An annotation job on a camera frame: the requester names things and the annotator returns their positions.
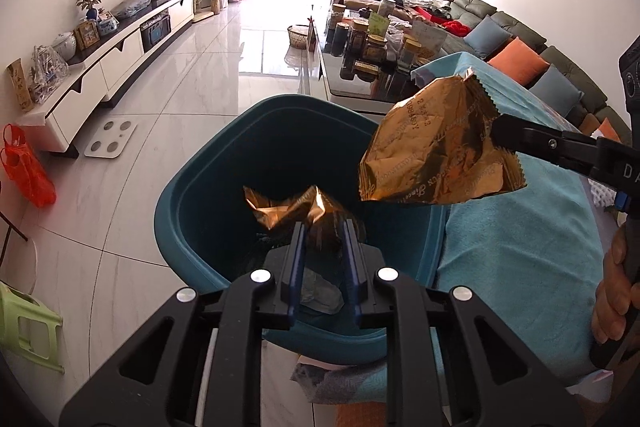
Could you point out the teal and grey blanket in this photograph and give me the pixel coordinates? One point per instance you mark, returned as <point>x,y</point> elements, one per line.
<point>515,257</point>

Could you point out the green sofa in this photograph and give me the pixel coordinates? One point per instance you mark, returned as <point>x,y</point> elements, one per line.
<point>525,27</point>

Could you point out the blue cushion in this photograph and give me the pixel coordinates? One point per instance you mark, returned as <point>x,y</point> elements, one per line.
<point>487,37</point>
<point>557,89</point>

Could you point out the tall tan box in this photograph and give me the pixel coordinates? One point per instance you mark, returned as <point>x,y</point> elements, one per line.
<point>20,84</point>

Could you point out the teal plastic trash bin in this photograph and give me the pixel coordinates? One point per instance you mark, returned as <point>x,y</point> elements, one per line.
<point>210,217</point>

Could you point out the white porcelain pot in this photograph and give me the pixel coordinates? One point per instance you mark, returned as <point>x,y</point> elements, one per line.
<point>65,46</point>

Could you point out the gold foil snack packet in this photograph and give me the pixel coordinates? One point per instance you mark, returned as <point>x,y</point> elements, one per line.
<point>440,147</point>

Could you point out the blue and white porcelain jar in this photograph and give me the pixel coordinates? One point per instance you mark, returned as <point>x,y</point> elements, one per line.
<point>107,27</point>

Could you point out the group of tea jars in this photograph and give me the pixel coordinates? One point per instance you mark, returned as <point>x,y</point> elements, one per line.
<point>372,42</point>

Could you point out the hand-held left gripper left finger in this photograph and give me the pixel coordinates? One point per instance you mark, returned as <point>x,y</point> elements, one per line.
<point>292,267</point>

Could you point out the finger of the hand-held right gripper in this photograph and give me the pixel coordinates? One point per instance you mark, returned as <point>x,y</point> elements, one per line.
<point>535,137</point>

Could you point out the grey crumpled wrapper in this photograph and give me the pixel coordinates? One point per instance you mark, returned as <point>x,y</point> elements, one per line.
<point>320,292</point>

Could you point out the person's right hand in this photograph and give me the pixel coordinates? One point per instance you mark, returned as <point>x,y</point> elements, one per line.
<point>610,302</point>

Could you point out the clear plastic bag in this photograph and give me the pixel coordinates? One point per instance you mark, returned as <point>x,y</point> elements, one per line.
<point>47,69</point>

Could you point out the black glass coffee table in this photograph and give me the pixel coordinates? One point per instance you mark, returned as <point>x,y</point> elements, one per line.
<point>345,82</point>

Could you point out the plastic-wrapped item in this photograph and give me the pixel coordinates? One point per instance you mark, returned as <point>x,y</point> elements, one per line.
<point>131,5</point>

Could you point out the red plastic bag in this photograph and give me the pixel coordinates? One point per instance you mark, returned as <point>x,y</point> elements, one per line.
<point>27,172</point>

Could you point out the white TV cabinet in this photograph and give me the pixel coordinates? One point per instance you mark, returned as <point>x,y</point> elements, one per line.
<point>115,57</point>

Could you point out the white bathroom scale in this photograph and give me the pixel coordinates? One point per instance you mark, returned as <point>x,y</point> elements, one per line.
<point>111,138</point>

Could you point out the gold foil wrapper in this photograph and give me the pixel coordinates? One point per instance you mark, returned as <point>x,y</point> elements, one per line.
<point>280,212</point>

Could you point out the orange cushion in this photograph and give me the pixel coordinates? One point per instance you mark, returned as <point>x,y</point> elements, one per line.
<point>610,131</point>
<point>517,62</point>

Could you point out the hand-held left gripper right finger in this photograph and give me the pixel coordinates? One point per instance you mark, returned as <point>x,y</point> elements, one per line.
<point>352,277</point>

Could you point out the large beige snack bag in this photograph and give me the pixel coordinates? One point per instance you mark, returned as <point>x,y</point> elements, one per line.
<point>430,39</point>

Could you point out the green plastic stool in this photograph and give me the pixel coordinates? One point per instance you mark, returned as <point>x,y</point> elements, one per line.
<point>25,322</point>

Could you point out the wicker basket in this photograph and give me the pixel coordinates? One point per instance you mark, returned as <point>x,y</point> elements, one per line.
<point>299,37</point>

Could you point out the wooden picture frame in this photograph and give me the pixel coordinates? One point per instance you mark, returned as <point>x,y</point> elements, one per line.
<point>87,34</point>

